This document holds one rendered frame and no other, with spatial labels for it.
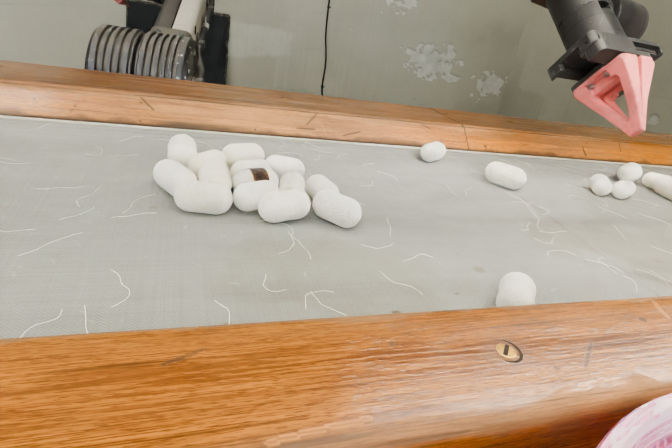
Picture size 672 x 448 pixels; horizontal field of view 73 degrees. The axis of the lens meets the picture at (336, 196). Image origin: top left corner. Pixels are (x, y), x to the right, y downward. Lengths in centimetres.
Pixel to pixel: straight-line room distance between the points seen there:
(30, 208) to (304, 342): 19
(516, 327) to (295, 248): 12
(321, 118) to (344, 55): 200
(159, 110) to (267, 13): 193
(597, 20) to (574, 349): 44
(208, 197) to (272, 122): 20
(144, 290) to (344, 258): 11
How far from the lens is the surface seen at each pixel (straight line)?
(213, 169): 30
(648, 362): 22
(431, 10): 264
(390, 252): 27
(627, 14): 67
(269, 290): 22
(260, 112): 47
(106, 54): 67
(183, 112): 46
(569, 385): 18
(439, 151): 47
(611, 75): 56
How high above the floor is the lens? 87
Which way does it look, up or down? 22 degrees down
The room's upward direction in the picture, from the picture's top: 10 degrees clockwise
